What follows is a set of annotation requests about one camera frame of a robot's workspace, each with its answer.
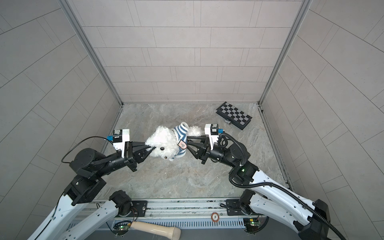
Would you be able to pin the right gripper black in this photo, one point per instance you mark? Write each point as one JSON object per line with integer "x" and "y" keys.
{"x": 209, "y": 153}

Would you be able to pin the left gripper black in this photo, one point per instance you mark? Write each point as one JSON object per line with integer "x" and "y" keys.
{"x": 128, "y": 160}

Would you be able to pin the blue white striped sweater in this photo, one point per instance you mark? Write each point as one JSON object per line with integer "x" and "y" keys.
{"x": 181, "y": 136}

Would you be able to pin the white teddy bear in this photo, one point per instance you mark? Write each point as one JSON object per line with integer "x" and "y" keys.
{"x": 164, "y": 139}

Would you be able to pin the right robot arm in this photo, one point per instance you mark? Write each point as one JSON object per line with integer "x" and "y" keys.
{"x": 262, "y": 195}

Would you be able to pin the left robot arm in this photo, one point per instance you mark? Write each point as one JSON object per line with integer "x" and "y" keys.
{"x": 90, "y": 167}

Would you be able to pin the black white checkerboard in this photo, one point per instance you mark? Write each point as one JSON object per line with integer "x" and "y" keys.
{"x": 235, "y": 116}

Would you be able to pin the red round sticker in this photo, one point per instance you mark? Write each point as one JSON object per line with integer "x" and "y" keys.
{"x": 215, "y": 217}

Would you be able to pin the left circuit board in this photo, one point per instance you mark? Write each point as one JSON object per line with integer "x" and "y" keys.
{"x": 121, "y": 228}

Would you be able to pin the circuit board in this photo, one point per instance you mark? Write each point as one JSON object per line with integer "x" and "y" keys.
{"x": 121, "y": 228}
{"x": 251, "y": 225}

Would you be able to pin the right circuit board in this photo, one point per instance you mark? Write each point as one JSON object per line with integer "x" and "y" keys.
{"x": 251, "y": 225}

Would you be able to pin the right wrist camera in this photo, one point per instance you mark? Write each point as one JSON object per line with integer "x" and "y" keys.
{"x": 213, "y": 131}

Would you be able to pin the aluminium mounting rail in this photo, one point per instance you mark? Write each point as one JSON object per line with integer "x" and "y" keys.
{"x": 152, "y": 210}

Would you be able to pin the beige cylindrical handle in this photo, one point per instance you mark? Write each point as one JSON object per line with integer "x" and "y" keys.
{"x": 172, "y": 233}

